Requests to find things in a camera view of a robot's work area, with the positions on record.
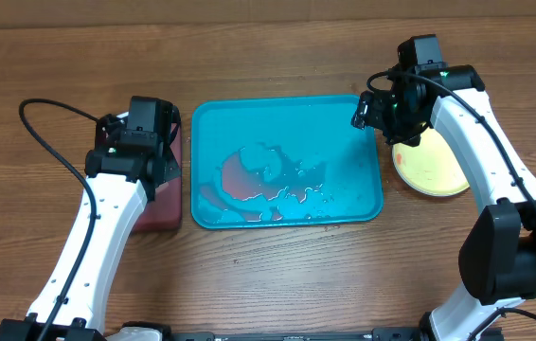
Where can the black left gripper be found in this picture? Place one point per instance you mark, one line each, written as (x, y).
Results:
(169, 167)

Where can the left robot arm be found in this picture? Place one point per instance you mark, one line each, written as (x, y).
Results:
(73, 303)

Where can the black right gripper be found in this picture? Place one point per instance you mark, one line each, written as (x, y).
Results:
(376, 116)

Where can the yellow-green plate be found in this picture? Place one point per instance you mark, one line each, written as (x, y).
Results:
(430, 168)

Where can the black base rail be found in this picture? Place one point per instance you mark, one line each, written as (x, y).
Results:
(141, 331)

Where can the teal plastic tray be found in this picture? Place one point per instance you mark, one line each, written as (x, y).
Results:
(259, 163)

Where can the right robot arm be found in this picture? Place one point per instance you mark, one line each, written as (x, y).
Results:
(497, 262)

